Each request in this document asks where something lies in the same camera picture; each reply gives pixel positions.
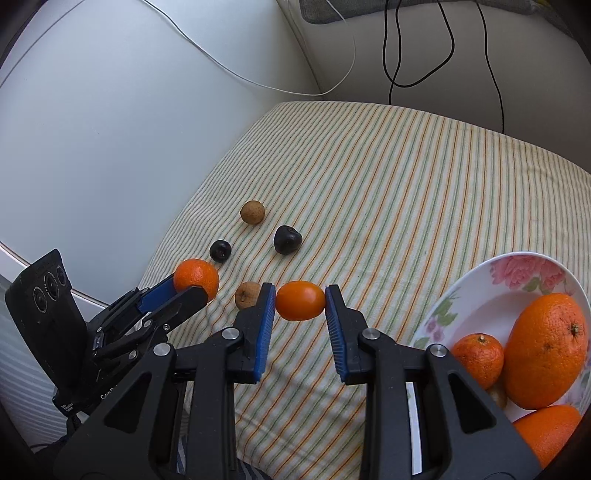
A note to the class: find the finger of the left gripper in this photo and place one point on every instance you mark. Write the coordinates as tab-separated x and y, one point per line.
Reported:
171	309
159	290

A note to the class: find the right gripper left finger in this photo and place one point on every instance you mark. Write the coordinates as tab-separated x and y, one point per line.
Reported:
133	433

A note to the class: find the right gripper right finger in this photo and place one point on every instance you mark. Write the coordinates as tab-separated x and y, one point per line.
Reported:
426	417

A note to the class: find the mandarin with stem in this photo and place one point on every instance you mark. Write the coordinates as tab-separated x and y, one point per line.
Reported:
199	273

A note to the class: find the small brown kiwi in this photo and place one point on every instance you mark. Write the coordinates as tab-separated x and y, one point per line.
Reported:
247	294

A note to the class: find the mandarin orange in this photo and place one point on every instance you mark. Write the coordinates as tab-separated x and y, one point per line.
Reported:
482	356

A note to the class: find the medium orange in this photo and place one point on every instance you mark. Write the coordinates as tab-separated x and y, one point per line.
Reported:
547	430

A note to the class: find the small dark plum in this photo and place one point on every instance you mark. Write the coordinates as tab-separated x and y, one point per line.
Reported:
220	251

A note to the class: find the small mandarin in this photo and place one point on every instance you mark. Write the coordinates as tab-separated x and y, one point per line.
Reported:
300	301

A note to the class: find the large orange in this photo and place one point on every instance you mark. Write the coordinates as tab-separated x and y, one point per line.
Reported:
545	351

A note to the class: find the small brown round fruit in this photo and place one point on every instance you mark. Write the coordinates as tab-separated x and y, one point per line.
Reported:
253	212

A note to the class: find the green kiwi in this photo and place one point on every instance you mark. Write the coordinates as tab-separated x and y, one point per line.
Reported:
498	395

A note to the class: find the floral white plate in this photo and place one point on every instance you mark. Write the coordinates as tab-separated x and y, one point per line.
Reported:
490	297

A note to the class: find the striped tablecloth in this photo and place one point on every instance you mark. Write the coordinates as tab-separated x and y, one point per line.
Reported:
394	206

